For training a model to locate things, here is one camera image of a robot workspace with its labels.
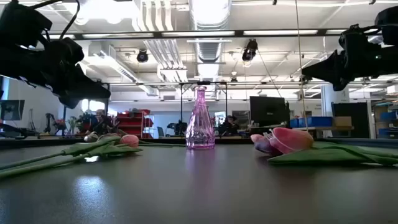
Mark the black background robot arm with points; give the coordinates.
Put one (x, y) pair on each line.
(229, 124)
(178, 127)

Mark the brown cardboard box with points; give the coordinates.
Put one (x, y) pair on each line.
(342, 121)

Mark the black metal station frame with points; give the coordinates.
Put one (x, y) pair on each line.
(181, 102)

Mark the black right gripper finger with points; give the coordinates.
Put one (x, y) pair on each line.
(342, 84)
(329, 68)

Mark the large black computer monitor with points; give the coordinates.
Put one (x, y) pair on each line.
(269, 110)

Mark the black aluminium table frame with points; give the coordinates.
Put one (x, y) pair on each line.
(46, 142)

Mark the pink glass vase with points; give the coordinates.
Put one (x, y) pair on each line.
(200, 130)

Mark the red shelving unit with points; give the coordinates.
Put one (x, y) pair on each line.
(133, 124)

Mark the black cabinet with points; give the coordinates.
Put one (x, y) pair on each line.
(357, 119)

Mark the black ceiling camera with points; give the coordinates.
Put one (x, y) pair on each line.
(142, 56)
(306, 78)
(250, 49)

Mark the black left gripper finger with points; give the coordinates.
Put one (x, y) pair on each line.
(87, 88)
(71, 104)

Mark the wooden background table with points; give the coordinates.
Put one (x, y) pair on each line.
(323, 127)

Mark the black overhead frame bar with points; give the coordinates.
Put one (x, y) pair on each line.
(157, 34)

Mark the wide silver ventilation duct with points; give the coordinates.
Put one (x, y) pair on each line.
(210, 18)

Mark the person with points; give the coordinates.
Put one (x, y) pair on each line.
(100, 119)

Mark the shelf with blue bins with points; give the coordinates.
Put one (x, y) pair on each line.
(388, 116)

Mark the light pink artificial tulip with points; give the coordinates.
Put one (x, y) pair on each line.
(130, 140)

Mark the dark magenta artificial tulip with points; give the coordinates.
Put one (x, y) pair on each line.
(264, 147)

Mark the blue plastic bin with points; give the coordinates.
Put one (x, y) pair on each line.
(314, 121)

